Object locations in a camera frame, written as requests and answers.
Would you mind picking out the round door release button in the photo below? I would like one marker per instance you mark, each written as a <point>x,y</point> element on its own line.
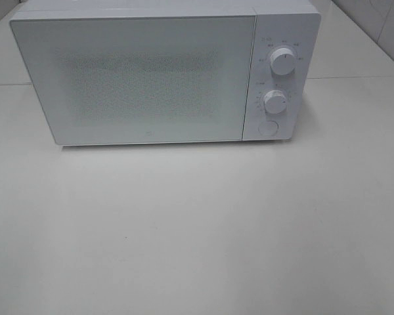
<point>268,128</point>

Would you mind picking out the white timer knob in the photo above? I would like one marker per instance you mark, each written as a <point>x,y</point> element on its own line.
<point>275,102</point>

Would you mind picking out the white microwave door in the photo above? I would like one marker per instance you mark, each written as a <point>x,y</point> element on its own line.
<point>127,81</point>

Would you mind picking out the white microwave oven body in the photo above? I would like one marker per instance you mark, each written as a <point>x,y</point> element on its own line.
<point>292,24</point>

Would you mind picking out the white power knob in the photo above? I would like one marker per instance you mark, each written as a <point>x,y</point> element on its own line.
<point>283,61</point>

